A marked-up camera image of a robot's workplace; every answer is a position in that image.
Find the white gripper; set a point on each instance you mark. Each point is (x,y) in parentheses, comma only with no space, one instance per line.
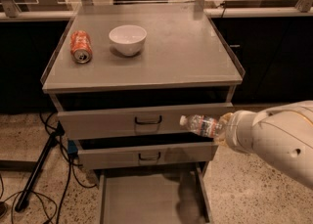
(234,129)

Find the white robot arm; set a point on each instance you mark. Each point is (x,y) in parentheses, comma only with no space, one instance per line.
(282,136)

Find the grey drawer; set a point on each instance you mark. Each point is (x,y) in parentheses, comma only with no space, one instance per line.
(147,155)
(97,124)
(161,194)

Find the grey middle drawer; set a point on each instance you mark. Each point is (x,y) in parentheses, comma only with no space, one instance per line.
(147,155)

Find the grey drawer cabinet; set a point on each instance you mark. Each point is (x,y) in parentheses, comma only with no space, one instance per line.
(184,61)

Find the white ceramic bowl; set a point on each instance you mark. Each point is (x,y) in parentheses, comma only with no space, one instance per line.
(128,39)

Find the orange soda can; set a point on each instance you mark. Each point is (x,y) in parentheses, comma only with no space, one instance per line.
(80,47)

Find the clear plastic water bottle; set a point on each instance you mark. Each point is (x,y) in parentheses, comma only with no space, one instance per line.
(203,125)

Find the grey top drawer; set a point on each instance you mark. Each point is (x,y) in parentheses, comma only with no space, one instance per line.
(97,124)

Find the grey bottom drawer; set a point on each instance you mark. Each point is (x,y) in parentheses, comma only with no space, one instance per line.
(161,194)

